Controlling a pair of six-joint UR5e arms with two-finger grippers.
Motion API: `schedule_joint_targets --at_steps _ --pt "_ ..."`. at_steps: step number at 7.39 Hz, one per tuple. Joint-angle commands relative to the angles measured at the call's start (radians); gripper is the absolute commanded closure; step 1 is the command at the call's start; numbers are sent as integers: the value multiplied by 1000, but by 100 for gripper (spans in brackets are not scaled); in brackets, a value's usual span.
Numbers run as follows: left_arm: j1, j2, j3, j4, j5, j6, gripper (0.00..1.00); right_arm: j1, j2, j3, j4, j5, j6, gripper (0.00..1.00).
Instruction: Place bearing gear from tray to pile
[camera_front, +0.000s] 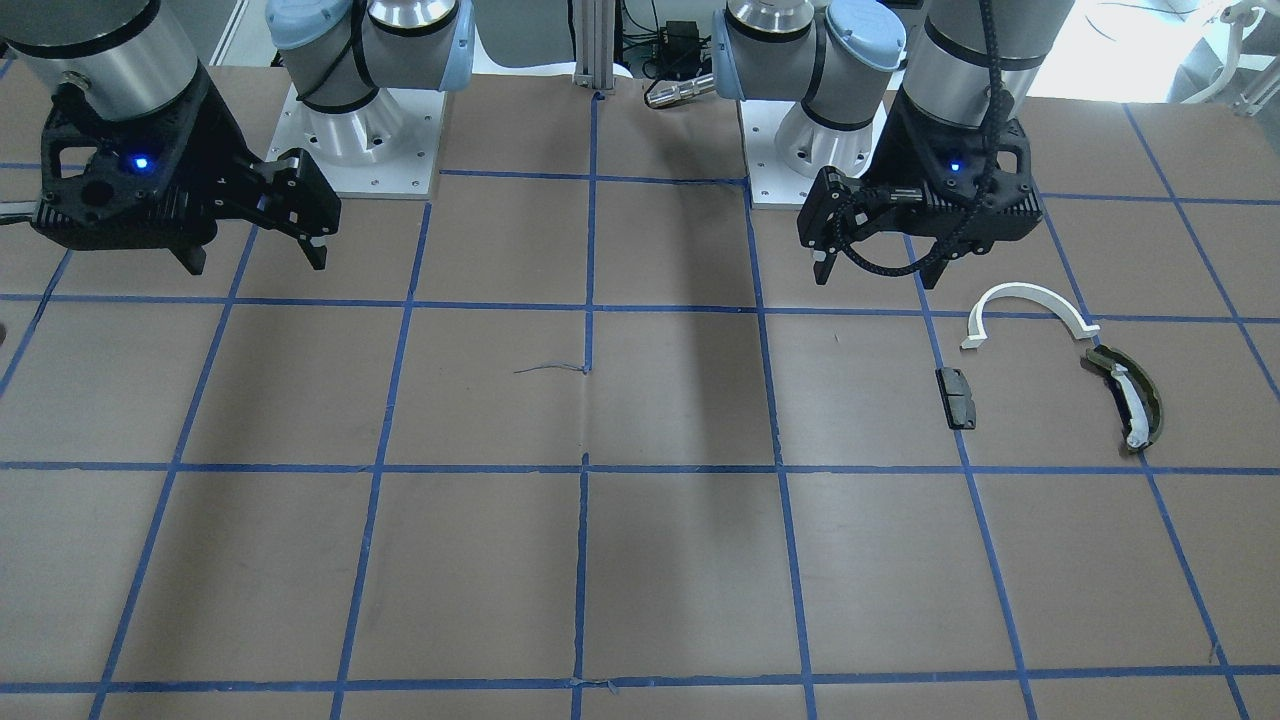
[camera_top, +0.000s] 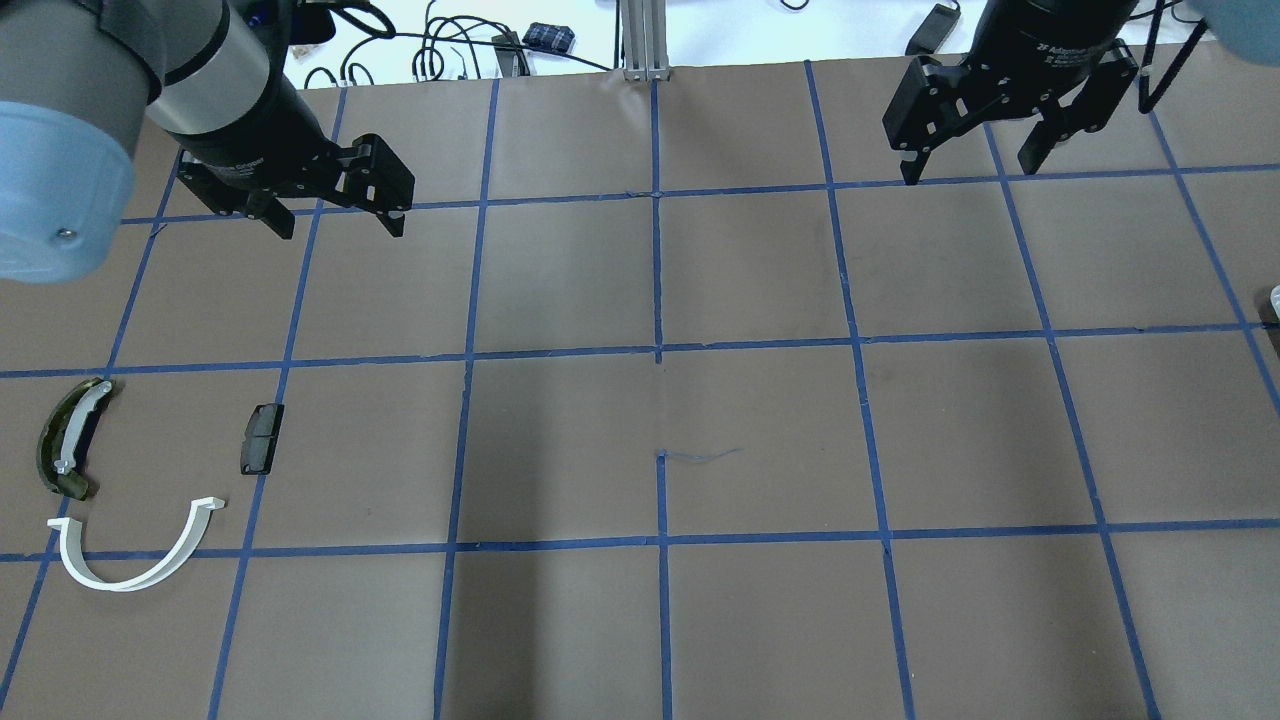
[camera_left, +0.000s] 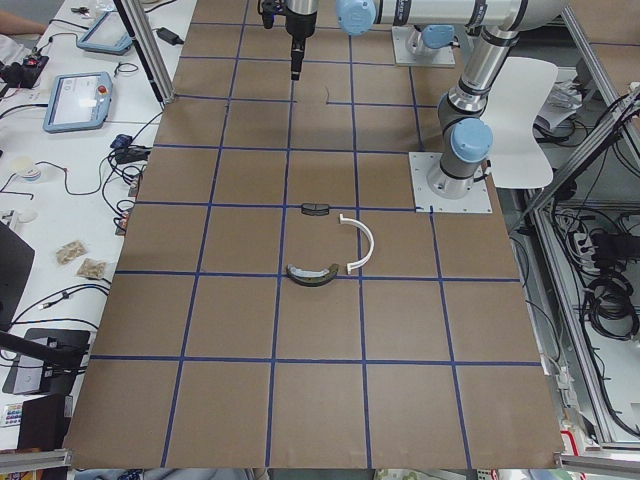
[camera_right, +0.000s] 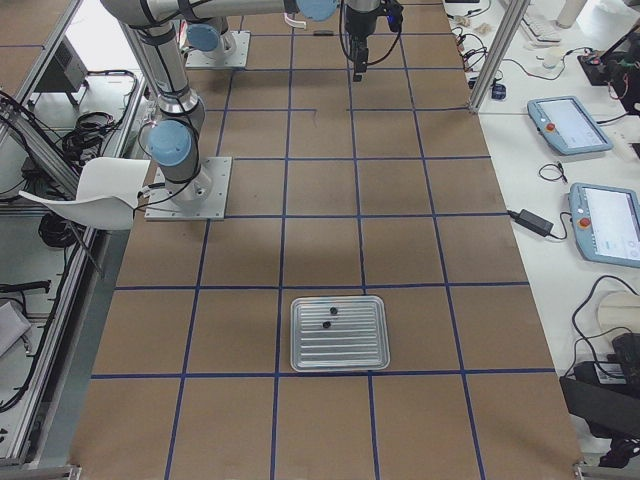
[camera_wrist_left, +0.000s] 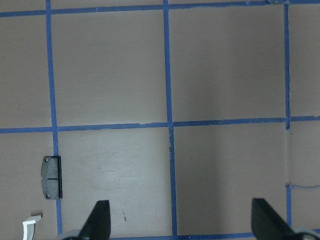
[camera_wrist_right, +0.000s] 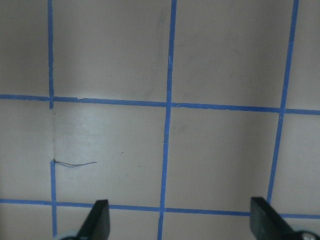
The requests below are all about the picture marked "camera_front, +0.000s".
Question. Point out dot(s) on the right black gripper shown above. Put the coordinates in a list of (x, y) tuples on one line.
[(222, 150)]

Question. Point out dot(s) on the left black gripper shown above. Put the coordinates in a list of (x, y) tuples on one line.
[(908, 148)]

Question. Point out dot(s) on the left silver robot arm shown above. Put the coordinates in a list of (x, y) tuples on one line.
[(970, 66)]

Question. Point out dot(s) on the black brake pad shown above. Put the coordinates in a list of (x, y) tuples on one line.
[(957, 398)]

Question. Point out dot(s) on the white curved plastic part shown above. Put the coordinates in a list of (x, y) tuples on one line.
[(1078, 326)]

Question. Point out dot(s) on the green curved brake shoe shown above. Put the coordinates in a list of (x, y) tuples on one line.
[(1137, 398)]

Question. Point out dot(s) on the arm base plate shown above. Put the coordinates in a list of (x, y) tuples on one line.
[(387, 150), (765, 170)]

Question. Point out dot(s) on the aluminium frame post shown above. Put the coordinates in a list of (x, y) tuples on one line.
[(594, 35)]

